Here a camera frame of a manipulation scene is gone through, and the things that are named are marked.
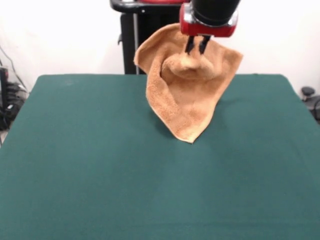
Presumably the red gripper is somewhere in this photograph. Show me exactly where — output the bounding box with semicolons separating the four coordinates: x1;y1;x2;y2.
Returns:
179;3;239;55

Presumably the orange terry towel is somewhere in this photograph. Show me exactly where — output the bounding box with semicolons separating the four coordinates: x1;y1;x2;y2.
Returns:
134;23;244;144

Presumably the black office chair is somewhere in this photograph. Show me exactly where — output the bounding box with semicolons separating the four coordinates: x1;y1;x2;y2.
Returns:
300;86;320;121

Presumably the dark green table cloth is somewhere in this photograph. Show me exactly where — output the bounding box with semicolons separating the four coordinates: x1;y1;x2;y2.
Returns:
0;73;320;240

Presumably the black electronics box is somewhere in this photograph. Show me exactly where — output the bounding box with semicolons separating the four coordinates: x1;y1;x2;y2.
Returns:
0;66;10;101

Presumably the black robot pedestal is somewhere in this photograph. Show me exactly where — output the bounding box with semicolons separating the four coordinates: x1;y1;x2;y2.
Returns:
109;0;186;75

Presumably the grey cable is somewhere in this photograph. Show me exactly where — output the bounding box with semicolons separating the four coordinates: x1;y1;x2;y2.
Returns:
0;46;26;88

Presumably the black cable bundle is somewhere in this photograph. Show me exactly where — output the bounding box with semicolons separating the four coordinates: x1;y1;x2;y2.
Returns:
0;82;28;131

